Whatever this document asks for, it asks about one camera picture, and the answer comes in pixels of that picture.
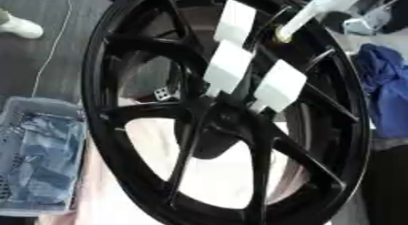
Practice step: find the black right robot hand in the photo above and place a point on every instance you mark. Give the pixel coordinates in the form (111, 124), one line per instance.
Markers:
(394, 16)

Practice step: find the black spoked wheel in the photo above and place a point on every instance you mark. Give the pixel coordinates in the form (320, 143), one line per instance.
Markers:
(133, 113)

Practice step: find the blue fabric bundle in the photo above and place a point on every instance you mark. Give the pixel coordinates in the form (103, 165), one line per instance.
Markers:
(388, 92)

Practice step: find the small black white cube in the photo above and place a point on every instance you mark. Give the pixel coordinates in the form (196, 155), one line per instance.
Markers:
(162, 94)

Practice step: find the grey plastic basket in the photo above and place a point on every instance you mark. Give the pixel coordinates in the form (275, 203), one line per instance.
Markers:
(32, 104)

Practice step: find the person's white shoe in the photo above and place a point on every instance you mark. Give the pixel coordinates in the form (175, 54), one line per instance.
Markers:
(20, 26)

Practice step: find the blue denim cloth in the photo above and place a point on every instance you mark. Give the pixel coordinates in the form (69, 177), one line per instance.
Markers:
(42, 155)

